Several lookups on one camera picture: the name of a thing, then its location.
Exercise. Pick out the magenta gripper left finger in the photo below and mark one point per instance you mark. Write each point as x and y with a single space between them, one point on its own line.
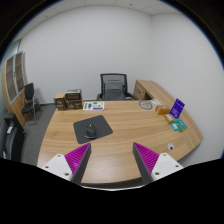
71 166

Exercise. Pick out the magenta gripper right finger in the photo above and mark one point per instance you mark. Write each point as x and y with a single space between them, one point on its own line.
153 166

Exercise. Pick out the black computer mouse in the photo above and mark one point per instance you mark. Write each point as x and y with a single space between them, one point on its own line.
90 132

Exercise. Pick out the dark grey mouse pad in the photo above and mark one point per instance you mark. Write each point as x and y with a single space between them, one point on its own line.
102 128

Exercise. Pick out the green blue packet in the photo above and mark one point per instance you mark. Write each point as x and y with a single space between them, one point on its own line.
179 125

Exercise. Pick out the wooden office desk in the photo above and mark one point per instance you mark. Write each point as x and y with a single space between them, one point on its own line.
112 160

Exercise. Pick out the orange box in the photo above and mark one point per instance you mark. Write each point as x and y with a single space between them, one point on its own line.
162 109

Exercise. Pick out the black leather chair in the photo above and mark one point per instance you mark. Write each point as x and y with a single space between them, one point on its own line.
12 137

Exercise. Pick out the round patterned coaster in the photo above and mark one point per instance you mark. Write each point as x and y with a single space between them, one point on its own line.
146 105

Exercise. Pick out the white green leaflet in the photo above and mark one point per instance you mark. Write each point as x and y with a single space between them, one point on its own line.
93 105

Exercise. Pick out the purple standing card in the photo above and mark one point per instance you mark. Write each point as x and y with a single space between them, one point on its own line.
177 108

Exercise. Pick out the dark stacked boxes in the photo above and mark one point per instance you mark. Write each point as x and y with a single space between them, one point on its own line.
73 99

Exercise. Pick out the wooden side credenza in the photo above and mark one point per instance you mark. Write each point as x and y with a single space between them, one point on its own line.
146 90

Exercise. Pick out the black visitor chair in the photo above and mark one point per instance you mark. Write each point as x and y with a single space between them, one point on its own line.
30 102

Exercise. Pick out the black mesh office chair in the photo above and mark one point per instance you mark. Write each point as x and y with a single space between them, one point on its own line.
114 87

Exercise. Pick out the wooden bookshelf cabinet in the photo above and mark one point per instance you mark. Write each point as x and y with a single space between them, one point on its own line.
14 81

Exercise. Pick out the white cable grommet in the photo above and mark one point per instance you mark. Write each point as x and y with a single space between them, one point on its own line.
171 146

